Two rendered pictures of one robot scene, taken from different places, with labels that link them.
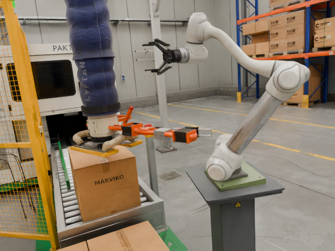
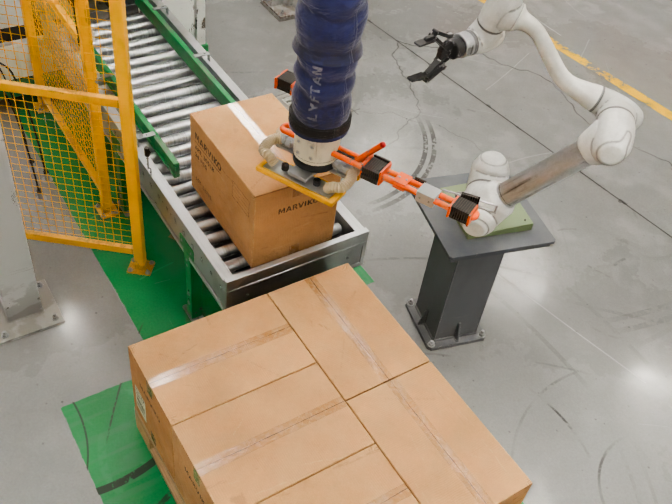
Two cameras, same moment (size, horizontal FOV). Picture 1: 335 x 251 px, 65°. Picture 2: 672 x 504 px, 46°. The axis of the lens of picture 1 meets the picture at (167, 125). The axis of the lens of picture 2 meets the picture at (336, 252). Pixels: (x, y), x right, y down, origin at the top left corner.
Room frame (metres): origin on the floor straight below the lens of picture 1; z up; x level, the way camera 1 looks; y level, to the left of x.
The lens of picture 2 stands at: (-0.77, 0.85, 2.97)
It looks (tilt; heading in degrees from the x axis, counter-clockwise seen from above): 44 degrees down; 345
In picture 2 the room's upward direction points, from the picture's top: 9 degrees clockwise
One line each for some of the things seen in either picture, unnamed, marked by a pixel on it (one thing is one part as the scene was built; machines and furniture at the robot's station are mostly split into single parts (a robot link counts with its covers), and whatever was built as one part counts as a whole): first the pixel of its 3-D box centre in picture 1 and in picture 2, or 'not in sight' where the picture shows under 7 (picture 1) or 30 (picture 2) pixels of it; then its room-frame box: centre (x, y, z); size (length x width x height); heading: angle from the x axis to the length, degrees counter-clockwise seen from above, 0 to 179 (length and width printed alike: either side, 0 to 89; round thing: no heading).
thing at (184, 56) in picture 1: (180, 55); (463, 44); (1.62, -0.12, 1.58); 0.09 x 0.06 x 0.09; 30
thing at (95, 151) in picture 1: (92, 147); (300, 176); (1.48, 0.44, 1.10); 0.34 x 0.10 x 0.05; 50
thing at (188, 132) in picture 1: (184, 135); (462, 210); (1.16, -0.07, 1.21); 0.08 x 0.07 x 0.05; 50
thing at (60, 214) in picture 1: (56, 180); (122, 139); (2.51, 1.17, 0.50); 2.31 x 0.05 x 0.19; 24
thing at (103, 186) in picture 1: (101, 176); (262, 177); (1.90, 0.54, 0.75); 0.60 x 0.40 x 0.40; 23
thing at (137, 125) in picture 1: (132, 129); (375, 169); (1.39, 0.19, 1.21); 0.10 x 0.08 x 0.06; 140
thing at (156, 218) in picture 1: (116, 232); (297, 275); (1.57, 0.40, 0.47); 0.70 x 0.03 x 0.15; 114
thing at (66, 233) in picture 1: (114, 218); (299, 258); (1.57, 0.40, 0.58); 0.70 x 0.03 x 0.06; 114
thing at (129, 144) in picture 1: (117, 138); not in sight; (1.63, 0.32, 1.10); 0.34 x 0.10 x 0.05; 50
